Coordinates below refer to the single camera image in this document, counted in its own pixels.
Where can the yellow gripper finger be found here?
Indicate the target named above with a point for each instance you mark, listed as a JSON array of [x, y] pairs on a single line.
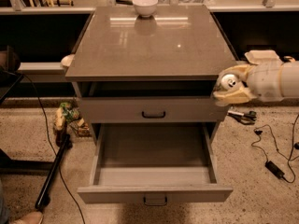
[[234, 96], [241, 70]]

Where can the snack bags in wire basket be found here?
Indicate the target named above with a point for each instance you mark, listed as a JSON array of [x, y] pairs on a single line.
[[67, 114]]

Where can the white ceramic bowl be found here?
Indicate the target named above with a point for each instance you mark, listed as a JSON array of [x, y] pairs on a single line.
[[145, 8]]

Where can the open grey middle drawer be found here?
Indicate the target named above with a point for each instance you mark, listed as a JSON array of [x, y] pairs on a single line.
[[155, 160]]

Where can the black drawer handle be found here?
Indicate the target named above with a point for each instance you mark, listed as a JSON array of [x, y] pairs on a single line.
[[153, 116], [155, 202]]

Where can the silver green 7up can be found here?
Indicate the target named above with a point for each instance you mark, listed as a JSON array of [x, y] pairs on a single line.
[[229, 82]]

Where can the black top drawer handle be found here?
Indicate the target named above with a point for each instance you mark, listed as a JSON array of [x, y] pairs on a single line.
[[153, 116]]

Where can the yellow tape measure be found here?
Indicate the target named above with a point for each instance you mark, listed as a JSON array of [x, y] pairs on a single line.
[[288, 59]]

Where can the grey drawer cabinet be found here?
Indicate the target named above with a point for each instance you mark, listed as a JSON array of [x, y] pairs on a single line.
[[178, 52]]

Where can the black scissors on floor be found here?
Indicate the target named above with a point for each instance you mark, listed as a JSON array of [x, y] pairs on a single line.
[[243, 118]]

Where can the grey top drawer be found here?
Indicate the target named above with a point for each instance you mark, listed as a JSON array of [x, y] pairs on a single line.
[[128, 110]]

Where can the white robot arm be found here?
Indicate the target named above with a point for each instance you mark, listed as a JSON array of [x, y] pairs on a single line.
[[289, 81]]

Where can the black table leg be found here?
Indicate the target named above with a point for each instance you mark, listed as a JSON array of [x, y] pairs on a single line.
[[47, 168]]

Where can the beige shoe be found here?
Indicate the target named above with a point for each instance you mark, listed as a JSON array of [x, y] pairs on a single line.
[[35, 217]]

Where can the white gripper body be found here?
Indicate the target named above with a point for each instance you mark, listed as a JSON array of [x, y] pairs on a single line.
[[265, 78]]

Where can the white plate on ledge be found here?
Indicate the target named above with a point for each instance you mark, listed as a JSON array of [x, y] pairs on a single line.
[[67, 60]]

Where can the black middle drawer handle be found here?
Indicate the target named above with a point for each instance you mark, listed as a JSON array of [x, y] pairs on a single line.
[[155, 202]]

